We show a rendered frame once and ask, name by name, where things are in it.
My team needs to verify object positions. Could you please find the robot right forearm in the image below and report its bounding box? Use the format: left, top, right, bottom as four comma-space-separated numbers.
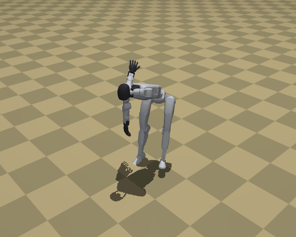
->
122, 104, 130, 124

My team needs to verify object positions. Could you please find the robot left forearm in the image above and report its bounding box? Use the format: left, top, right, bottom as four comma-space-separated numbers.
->
125, 73, 134, 90

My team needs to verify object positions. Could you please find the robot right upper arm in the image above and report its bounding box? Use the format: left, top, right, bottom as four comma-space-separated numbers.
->
123, 98, 131, 110

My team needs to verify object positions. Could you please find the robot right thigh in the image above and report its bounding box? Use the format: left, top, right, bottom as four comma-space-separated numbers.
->
139, 99, 153, 133

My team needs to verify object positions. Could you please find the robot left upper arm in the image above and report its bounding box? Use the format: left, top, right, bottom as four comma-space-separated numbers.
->
130, 88, 153, 98

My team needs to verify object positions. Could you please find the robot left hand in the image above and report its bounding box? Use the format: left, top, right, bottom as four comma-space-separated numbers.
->
127, 60, 140, 78

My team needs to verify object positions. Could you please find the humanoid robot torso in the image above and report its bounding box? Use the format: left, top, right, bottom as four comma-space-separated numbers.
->
132, 83, 166, 104

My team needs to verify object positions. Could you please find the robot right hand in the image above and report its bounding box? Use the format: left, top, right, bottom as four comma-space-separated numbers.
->
123, 121, 131, 136

